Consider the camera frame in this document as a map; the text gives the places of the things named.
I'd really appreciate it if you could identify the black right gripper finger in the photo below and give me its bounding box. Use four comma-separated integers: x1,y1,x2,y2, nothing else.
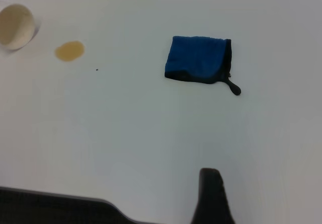
190,168,236,224

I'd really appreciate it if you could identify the blue microfibre cloth black trim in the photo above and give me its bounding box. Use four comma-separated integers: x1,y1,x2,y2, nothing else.
164,35,242,96

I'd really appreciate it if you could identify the white paper coffee cup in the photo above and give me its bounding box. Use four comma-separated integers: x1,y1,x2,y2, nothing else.
0,3,42,55

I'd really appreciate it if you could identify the tan coffee spill puddle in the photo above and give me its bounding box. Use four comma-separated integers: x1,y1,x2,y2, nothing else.
54,40,86,62

